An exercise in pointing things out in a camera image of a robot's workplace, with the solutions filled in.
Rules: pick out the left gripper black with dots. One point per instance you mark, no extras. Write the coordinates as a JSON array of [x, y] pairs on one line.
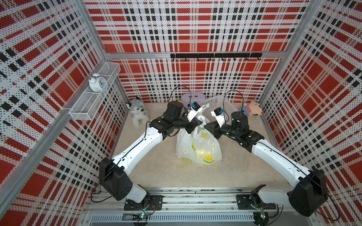
[[194, 123]]

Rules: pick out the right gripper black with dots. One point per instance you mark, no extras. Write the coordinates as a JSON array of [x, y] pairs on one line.
[[216, 129]]

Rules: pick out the white plastic bag lemon print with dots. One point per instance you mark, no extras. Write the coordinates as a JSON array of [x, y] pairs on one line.
[[200, 146]]

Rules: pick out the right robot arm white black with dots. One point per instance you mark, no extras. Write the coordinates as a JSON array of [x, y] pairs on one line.
[[307, 188]]

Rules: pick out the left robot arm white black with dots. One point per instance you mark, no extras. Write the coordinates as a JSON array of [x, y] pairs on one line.
[[114, 173]]

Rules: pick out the purple plastic stool toy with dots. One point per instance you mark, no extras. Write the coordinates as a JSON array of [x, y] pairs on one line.
[[188, 99]]

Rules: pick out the white plastic basket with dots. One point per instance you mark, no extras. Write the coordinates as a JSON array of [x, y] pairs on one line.
[[216, 102]]

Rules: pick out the pink pig plush toy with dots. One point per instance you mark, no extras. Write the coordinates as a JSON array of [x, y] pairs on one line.
[[252, 109]]

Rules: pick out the grey husky plush toy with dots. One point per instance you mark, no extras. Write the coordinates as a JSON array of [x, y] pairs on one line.
[[138, 111]]

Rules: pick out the white alarm clock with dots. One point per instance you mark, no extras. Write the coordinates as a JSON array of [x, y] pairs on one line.
[[97, 83]]

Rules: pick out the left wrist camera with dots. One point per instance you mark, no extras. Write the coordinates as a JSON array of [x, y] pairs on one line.
[[195, 109]]

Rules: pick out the black wall hook rail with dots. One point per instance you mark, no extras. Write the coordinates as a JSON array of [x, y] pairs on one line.
[[215, 55]]

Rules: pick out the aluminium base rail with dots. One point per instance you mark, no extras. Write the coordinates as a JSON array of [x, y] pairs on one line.
[[191, 207]]

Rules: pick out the white wire mesh shelf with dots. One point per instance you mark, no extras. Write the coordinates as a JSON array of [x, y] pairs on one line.
[[88, 104]]

